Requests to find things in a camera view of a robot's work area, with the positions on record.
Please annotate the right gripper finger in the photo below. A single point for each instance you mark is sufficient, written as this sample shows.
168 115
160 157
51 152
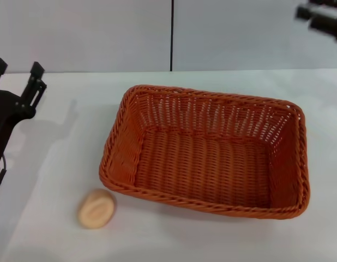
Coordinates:
329 26
303 11

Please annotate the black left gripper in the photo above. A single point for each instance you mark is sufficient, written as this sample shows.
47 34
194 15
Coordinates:
5 114

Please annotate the beige bread roll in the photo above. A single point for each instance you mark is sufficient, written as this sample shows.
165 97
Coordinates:
96 209

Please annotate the orange woven plastic basket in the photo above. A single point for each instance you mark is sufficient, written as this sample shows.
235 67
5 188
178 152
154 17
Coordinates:
206 169

